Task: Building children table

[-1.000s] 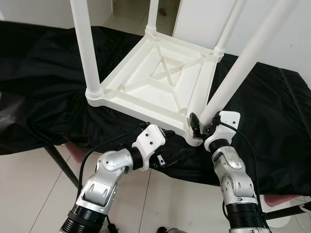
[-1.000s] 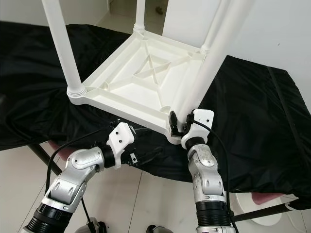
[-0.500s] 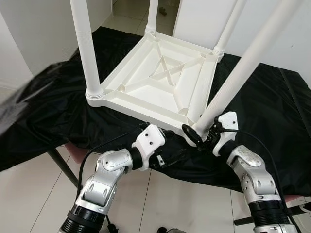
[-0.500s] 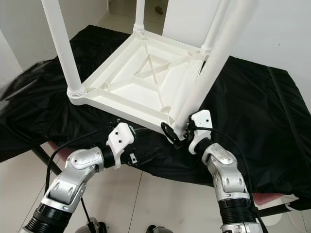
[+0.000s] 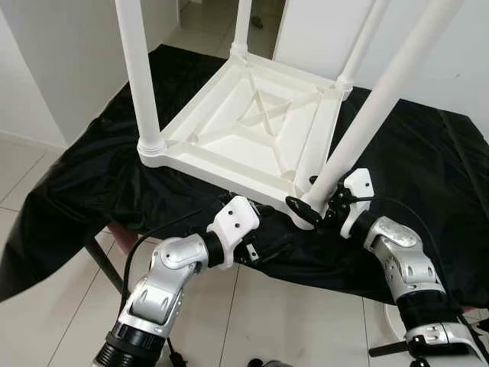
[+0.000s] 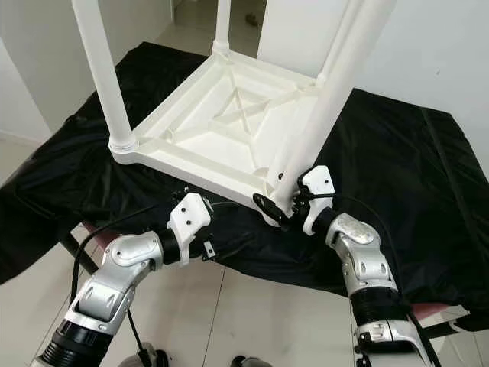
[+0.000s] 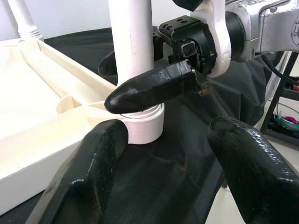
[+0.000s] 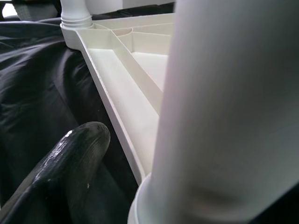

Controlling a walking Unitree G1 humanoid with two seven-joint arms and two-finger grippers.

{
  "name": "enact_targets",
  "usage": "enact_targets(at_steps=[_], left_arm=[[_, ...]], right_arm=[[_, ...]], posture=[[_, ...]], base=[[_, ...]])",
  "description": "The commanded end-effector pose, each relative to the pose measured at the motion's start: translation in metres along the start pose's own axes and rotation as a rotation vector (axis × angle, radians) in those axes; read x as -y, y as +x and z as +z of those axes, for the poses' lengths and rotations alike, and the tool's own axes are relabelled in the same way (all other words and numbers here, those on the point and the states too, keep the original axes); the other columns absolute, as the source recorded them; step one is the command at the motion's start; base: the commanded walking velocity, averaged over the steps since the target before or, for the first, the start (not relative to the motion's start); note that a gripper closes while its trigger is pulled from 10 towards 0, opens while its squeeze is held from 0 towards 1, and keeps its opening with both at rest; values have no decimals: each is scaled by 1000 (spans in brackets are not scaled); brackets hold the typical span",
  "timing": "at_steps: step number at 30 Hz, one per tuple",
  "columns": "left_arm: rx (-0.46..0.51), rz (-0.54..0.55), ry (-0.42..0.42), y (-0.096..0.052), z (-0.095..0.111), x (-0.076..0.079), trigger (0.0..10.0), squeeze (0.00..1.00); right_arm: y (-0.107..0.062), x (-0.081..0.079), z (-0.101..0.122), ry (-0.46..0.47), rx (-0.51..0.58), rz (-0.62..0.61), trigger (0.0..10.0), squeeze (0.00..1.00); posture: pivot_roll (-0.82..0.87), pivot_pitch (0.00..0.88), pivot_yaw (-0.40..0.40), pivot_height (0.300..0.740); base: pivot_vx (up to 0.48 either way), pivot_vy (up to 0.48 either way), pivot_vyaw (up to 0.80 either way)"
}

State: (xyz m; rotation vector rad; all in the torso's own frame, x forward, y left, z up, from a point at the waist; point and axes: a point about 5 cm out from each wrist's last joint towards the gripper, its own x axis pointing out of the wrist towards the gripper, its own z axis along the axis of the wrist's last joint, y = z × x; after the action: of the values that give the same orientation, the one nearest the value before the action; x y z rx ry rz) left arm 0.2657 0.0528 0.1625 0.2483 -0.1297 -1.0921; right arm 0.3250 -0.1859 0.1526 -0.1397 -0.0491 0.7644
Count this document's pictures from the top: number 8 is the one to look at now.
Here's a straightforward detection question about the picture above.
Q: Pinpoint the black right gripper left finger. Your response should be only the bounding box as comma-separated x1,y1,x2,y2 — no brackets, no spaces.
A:
0,121,111,224

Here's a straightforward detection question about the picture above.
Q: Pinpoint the white plastic table top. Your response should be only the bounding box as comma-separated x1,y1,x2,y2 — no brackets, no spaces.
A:
60,13,178,185

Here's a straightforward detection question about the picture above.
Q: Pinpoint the black table cloth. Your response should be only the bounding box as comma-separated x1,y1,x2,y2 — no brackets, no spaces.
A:
0,2,178,224

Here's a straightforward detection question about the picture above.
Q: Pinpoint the white plastic table leg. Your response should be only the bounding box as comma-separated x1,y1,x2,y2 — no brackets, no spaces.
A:
127,0,299,224
59,0,94,28

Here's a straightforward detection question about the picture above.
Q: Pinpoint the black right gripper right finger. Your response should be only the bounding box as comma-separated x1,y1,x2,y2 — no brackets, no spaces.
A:
254,184,299,224

